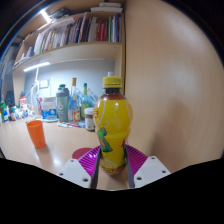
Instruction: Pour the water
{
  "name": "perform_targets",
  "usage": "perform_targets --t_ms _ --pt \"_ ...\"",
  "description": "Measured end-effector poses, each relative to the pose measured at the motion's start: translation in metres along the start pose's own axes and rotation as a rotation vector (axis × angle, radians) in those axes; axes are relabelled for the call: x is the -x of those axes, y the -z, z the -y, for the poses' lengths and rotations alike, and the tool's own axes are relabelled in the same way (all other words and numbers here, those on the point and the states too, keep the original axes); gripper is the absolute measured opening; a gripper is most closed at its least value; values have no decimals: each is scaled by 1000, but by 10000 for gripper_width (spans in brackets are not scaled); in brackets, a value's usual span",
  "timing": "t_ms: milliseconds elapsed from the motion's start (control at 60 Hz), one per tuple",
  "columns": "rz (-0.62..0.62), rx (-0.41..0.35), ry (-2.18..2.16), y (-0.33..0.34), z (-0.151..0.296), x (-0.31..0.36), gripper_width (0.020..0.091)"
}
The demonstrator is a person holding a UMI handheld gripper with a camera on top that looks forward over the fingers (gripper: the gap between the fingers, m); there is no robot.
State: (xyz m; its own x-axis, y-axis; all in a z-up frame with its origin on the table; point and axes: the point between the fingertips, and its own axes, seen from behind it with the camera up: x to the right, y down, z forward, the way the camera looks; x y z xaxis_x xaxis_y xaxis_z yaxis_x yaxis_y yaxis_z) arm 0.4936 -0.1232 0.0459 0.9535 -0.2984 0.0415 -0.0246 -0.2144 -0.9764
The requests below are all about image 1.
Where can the green glass bottle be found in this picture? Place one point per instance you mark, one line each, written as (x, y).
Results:
(84, 101)

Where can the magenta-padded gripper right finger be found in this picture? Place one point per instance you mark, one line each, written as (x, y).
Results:
(151, 170)

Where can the clear glass bottle, white cap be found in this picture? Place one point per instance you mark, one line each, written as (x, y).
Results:
(110, 74)

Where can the pink packet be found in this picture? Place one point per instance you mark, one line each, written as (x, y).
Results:
(40, 105)

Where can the wooden shelf unit with books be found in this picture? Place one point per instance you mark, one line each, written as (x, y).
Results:
(66, 33)

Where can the flat round red coaster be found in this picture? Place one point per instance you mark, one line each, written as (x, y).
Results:
(80, 153)

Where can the white desk lamp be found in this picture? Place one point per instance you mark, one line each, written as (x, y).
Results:
(36, 66)

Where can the white bottle with red label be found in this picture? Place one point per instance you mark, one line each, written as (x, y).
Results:
(23, 103)

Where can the yellow drink bottle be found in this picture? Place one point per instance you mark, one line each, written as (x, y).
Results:
(113, 116)

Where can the orange plastic cup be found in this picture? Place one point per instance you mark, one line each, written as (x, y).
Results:
(36, 135)

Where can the blue and white carton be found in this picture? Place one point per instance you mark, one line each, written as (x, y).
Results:
(48, 108)

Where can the brown jar with white lid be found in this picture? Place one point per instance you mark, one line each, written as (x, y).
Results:
(89, 120)

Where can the white tube ceiling light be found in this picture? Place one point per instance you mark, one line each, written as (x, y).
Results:
(45, 15)

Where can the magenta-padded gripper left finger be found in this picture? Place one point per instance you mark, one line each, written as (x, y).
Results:
(75, 171)

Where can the pink pen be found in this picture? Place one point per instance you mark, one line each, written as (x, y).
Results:
(68, 125)

